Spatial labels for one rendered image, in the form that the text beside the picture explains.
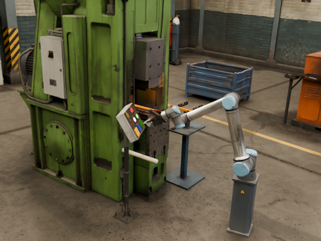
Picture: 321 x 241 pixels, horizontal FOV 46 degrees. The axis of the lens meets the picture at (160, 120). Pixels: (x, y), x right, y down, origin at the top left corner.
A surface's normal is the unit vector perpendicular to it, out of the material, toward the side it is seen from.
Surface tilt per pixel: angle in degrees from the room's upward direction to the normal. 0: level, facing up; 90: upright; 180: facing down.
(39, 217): 0
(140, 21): 90
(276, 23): 90
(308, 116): 90
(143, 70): 90
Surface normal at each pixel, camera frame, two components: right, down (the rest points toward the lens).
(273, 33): -0.70, 0.22
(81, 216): 0.03, -0.94
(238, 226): -0.47, 0.29
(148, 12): 0.82, 0.22
